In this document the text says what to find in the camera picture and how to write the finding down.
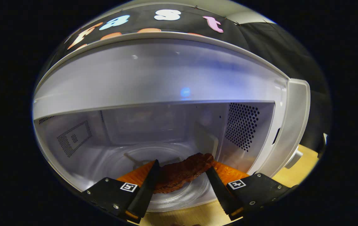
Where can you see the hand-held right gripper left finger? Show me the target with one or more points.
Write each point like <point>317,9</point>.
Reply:
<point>149,188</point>

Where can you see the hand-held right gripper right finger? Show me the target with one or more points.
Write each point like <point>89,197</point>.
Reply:
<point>219,188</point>

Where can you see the brown steak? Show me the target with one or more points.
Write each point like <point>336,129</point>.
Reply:
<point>182,172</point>

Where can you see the white microwave oven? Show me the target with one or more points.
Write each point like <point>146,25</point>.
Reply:
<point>153,75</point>

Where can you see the glass turntable plate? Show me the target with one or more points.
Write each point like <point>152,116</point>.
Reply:
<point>182,198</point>

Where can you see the black backdrop cloth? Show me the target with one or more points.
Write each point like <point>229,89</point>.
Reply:
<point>276,47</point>

